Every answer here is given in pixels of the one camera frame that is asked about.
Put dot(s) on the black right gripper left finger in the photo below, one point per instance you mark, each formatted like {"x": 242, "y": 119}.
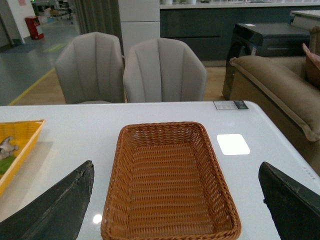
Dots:
{"x": 58, "y": 213}

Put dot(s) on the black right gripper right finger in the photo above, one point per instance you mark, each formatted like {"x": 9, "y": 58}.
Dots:
{"x": 294, "y": 208}

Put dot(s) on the yellow woven basket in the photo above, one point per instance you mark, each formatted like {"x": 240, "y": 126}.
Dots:
{"x": 25, "y": 135}

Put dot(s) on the brown wicker basket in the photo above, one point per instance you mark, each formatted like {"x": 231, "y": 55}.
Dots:
{"x": 166, "y": 184}

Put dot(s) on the panda toy figure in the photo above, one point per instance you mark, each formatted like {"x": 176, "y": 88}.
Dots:
{"x": 6, "y": 148}

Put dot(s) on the black table label sticker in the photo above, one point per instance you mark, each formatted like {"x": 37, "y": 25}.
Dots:
{"x": 230, "y": 105}

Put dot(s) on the brown sofa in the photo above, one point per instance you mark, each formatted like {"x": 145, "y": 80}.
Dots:
{"x": 288, "y": 91}

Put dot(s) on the left grey upholstered chair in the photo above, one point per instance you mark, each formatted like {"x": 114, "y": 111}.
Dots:
{"x": 90, "y": 70}

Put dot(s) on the grey upholstered chair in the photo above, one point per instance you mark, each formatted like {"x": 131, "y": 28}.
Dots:
{"x": 90, "y": 70}
{"x": 163, "y": 70}

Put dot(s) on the right grey upholstered chair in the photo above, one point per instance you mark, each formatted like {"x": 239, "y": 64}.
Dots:
{"x": 163, "y": 70}

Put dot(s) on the red bin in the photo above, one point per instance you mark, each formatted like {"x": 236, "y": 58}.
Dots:
{"x": 34, "y": 27}

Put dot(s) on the dark kitchen counter cabinet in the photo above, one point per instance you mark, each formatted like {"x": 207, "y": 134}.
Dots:
{"x": 208, "y": 27}

